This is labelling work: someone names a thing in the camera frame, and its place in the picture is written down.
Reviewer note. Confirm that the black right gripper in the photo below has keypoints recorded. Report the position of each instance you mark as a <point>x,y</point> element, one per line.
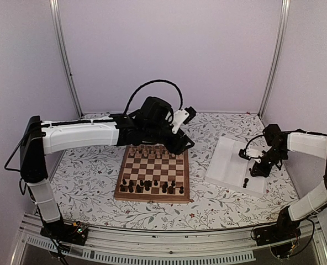
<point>264,172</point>

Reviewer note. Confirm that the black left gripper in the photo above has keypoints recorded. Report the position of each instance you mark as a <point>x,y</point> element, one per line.
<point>178,146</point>

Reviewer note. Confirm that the wooden chess board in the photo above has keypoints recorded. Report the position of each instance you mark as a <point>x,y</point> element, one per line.
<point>166,169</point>

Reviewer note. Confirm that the white plastic compartment tray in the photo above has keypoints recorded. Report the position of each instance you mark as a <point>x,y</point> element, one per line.
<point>228,170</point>

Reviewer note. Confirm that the dark wooden king piece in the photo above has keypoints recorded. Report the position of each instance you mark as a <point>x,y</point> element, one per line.
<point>147,186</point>

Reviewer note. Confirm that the dark chess piece corner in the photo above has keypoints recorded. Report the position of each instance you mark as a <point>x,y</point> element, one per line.
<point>123,185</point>

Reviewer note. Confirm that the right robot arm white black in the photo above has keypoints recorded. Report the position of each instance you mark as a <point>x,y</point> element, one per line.
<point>309,152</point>

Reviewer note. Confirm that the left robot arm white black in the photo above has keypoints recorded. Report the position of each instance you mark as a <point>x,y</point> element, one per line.
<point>42,138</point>

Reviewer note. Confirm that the light knight piece left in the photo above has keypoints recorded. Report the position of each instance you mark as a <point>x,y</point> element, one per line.
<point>138,150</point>

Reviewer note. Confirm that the light rook far left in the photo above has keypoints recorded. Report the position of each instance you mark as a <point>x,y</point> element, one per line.
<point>132,151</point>

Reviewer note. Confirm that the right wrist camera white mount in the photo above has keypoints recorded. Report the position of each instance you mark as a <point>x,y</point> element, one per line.
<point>249,154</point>

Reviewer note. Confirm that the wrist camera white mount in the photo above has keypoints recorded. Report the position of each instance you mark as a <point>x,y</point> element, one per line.
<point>182,116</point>
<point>249,154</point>

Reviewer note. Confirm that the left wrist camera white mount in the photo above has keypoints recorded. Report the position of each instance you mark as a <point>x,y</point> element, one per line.
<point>182,116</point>

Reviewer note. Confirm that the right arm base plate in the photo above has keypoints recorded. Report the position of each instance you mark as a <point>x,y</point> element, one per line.
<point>277,233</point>

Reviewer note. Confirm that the front aluminium rail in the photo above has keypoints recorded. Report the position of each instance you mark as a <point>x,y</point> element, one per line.
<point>113,245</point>

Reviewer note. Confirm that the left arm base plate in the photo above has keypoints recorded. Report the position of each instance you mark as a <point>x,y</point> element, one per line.
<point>74,233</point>

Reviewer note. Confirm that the right aluminium frame post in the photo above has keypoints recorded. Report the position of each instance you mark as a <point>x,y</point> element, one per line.
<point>281,31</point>

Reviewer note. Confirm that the aluminium frame post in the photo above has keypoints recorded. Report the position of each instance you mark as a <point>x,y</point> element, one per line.
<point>281,31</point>
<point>56,19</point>

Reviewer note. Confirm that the left aluminium frame post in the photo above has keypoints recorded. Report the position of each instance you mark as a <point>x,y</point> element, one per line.
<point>56,19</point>

